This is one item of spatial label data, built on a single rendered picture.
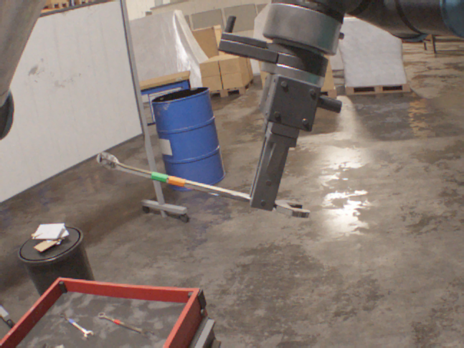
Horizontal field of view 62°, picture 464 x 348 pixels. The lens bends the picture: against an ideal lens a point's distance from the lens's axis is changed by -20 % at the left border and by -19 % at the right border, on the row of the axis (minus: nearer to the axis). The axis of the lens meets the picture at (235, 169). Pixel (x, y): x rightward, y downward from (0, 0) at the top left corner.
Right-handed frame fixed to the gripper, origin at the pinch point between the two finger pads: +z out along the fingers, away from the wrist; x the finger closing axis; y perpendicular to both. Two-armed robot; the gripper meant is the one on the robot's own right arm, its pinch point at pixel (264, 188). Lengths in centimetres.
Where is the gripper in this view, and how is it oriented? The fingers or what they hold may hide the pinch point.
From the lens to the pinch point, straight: 55.1
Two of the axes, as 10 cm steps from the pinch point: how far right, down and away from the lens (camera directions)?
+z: -2.4, 9.5, 2.0
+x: -0.1, -2.1, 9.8
